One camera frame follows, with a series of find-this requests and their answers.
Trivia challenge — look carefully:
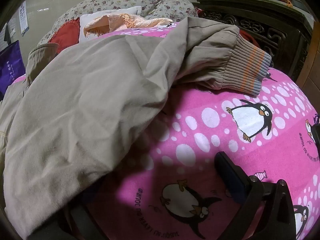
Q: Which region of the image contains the pink penguin printed blanket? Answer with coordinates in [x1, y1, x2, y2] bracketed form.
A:
[14, 21, 320, 240]

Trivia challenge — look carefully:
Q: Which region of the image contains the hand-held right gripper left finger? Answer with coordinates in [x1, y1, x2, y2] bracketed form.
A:
[27, 200, 101, 240]

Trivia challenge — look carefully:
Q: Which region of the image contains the peach fringed cloth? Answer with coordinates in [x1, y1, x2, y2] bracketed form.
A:
[83, 13, 173, 38]

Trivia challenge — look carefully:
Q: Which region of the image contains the dark carved wooden cabinet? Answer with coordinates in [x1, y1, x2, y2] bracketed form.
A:
[192, 0, 314, 82]

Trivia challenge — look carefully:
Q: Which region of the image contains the red cushion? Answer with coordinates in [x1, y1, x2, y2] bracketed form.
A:
[49, 19, 81, 54]

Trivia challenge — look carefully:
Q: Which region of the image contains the white pillow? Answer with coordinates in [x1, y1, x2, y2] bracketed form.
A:
[79, 5, 142, 43]

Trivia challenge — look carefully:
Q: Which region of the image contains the floral quilt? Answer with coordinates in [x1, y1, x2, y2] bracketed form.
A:
[37, 0, 199, 48]

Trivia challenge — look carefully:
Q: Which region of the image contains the beige jacket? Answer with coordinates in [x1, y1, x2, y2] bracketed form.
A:
[0, 17, 272, 240]

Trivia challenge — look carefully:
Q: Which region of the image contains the purple bag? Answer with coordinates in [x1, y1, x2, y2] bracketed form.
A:
[0, 40, 27, 94]

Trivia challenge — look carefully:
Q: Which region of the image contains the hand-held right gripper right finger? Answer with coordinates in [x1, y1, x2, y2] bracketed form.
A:
[215, 151, 297, 240]

